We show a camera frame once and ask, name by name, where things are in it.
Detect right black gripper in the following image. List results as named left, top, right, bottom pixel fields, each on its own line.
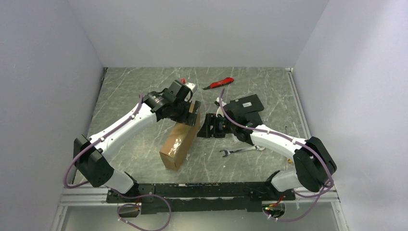
left=197, top=113, right=236, bottom=138

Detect brown cardboard express box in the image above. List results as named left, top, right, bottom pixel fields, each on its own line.
left=159, top=106, right=201, bottom=171

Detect red utility knife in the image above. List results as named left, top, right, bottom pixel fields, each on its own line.
left=203, top=77, right=234, bottom=90

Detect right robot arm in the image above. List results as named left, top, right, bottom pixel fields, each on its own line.
left=197, top=103, right=337, bottom=200

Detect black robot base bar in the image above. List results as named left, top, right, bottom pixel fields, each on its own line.
left=106, top=182, right=295, bottom=215

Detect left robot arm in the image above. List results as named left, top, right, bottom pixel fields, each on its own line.
left=72, top=80, right=201, bottom=202

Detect black square box with label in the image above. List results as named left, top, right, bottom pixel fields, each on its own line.
left=228, top=94, right=264, bottom=116

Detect silver open-end wrench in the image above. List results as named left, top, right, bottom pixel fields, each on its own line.
left=219, top=145, right=265, bottom=157

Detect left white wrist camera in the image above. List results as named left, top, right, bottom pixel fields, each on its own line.
left=180, top=78, right=197, bottom=96

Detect aluminium frame rail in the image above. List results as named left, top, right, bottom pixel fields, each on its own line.
left=59, top=68, right=348, bottom=231

